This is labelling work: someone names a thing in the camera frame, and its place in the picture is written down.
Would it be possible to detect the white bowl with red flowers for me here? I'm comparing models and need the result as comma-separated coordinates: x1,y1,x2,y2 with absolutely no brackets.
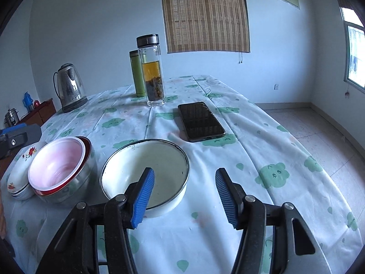
6,141,47,201

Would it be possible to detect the black kettle base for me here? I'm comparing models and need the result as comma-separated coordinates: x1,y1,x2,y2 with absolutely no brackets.
61,97,88,113

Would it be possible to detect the blue water bottle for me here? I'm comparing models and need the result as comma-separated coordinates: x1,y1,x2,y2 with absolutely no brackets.
22,91,33,112

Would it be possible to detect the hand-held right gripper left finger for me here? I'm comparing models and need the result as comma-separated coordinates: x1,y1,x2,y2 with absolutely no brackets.
34,167,156,274

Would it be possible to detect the red plastic bowl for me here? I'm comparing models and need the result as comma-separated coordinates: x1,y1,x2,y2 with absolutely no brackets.
28,136,86,196

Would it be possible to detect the brown wooden cabinet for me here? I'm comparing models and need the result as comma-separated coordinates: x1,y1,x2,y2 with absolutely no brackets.
0,98,57,174

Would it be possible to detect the black smartphone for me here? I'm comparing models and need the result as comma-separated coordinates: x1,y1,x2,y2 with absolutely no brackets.
177,101,226,142

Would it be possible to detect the steel bowl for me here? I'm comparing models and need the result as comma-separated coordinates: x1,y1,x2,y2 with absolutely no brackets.
34,136,96,204

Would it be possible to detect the window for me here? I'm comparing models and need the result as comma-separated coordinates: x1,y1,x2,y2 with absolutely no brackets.
338,0,365,93

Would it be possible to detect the glass tea bottle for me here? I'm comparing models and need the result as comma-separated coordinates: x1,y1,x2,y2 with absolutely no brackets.
136,34,165,107

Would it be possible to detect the steel pot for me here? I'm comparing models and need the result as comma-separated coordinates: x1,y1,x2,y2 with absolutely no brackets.
3,107,20,128

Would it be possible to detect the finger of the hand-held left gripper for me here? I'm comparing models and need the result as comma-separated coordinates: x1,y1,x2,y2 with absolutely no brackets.
0,124,42,158

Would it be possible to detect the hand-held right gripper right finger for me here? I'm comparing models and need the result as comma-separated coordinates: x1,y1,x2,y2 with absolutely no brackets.
215,168,333,274

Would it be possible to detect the steel electric kettle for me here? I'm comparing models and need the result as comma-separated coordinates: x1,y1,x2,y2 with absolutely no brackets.
53,63,87,107

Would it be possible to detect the green thermos bottle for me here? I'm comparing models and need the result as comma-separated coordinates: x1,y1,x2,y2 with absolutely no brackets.
129,50,146,97

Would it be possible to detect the bamboo window blind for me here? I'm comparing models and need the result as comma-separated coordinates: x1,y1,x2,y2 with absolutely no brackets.
160,0,251,54

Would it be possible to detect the white enamel bowl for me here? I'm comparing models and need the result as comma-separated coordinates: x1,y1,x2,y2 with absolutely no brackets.
99,138,190,218

